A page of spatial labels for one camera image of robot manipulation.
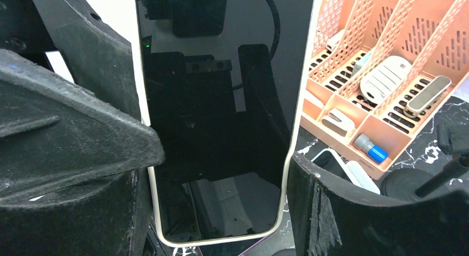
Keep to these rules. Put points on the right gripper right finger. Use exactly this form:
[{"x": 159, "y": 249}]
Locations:
[{"x": 331, "y": 216}]

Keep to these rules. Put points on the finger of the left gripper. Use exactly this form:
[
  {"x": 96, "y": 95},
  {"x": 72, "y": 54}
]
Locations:
[{"x": 98, "y": 58}]

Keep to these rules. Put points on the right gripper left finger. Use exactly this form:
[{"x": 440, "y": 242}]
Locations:
[{"x": 73, "y": 168}]

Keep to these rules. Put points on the magenta-edged black smartphone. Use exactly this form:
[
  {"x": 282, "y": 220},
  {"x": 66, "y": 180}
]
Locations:
[{"x": 248, "y": 247}]

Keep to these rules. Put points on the pink-cased tall smartphone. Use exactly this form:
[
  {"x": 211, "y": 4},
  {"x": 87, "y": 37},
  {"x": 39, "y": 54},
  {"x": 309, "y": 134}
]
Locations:
[{"x": 222, "y": 81}]

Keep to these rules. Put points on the white folding phone stand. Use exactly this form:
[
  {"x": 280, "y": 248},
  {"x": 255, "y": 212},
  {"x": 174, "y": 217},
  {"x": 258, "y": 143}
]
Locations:
[{"x": 357, "y": 175}]

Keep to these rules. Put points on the blue-edged smartphone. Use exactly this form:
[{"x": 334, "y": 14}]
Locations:
[{"x": 329, "y": 160}]

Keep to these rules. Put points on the grey bottle blue cap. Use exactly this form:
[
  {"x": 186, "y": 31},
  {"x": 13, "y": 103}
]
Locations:
[{"x": 374, "y": 152}]

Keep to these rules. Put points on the white stapler in organizer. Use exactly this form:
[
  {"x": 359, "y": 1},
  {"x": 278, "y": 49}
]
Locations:
[{"x": 338, "y": 122}]

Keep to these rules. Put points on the white oval label tag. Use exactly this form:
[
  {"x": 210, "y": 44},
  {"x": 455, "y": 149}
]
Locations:
[{"x": 384, "y": 79}]

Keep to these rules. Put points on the green white small box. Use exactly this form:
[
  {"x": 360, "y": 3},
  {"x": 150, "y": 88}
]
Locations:
[{"x": 361, "y": 62}]

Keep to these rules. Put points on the orange plastic file organizer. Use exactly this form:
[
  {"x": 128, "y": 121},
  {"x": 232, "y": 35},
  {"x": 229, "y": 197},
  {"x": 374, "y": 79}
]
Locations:
[{"x": 431, "y": 34}]

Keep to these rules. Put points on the beige long stapler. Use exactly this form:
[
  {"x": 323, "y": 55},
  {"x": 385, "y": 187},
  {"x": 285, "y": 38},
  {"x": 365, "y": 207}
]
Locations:
[{"x": 427, "y": 96}]

